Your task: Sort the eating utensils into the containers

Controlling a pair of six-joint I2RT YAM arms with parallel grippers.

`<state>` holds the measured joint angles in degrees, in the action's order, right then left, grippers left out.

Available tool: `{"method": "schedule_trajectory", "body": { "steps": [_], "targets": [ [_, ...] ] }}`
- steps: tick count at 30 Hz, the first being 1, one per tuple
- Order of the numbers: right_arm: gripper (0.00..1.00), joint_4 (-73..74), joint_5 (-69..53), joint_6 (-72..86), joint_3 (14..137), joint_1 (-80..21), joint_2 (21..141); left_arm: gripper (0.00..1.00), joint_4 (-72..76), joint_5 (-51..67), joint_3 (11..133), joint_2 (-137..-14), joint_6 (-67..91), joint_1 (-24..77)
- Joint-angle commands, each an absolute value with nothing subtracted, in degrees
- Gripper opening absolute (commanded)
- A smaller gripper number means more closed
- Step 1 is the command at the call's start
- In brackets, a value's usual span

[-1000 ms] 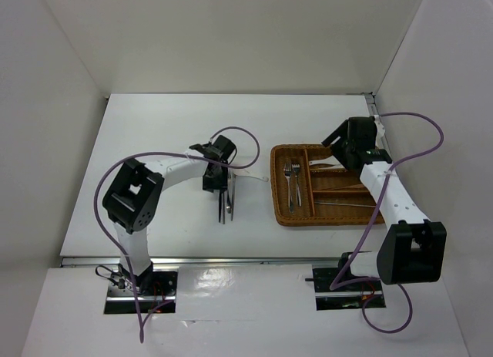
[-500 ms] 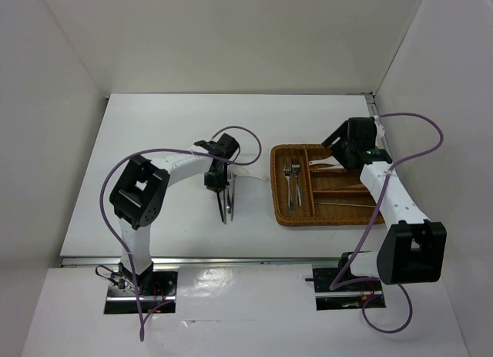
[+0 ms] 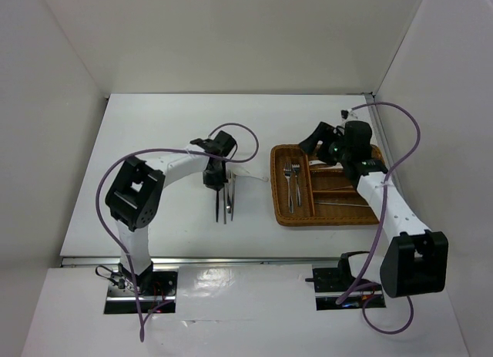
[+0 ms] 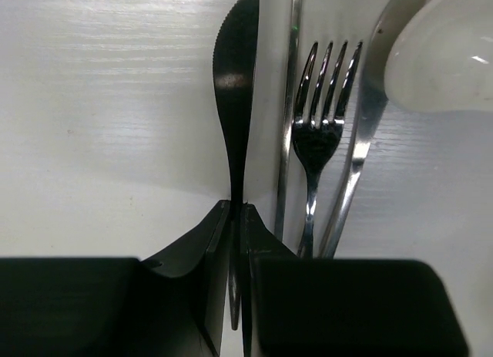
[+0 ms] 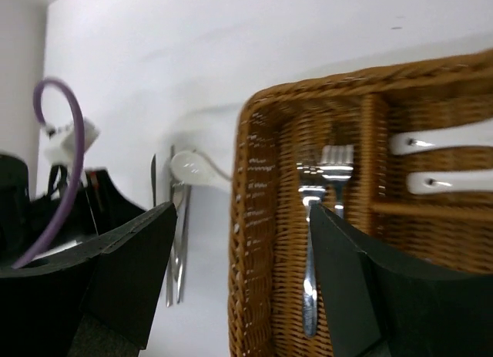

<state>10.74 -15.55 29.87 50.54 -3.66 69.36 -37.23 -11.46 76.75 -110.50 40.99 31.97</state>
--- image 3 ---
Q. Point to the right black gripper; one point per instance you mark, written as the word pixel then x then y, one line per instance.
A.
pixel 322 132

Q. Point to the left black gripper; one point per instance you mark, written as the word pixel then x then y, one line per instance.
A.
pixel 219 181

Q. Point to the silver fork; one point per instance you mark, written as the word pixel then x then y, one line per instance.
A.
pixel 229 180
pixel 296 172
pixel 287 171

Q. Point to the silver knife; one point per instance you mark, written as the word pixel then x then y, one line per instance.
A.
pixel 232 195

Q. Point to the white ceramic spoon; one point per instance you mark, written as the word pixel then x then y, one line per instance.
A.
pixel 316 162
pixel 325 167
pixel 245 173

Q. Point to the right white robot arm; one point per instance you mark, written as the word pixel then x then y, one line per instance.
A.
pixel 416 260

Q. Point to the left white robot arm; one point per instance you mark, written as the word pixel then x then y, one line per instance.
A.
pixel 134 196

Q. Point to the brown wicker divided tray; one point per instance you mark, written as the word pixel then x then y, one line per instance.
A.
pixel 311 214

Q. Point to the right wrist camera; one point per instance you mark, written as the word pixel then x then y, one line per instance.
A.
pixel 348 115

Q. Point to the aluminium table rail front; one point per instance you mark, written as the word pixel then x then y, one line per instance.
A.
pixel 72 262

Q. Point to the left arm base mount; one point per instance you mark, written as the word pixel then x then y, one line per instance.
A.
pixel 159 290

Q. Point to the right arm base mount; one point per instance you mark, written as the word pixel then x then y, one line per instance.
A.
pixel 330 283

